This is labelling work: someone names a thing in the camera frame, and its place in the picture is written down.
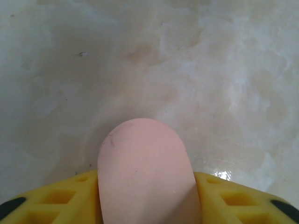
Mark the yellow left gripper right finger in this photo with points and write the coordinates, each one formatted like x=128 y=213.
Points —
x=238 y=203

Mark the pink earbud charging case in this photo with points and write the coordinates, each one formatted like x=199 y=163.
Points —
x=147 y=170

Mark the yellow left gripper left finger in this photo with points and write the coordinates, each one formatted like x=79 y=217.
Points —
x=51 y=200

